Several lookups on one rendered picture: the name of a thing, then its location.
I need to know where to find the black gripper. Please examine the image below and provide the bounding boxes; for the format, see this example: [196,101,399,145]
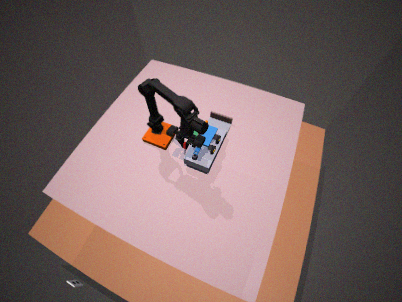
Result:
[166,124,206,149]

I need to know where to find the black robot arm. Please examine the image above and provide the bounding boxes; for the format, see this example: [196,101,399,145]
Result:
[138,78,209,135]

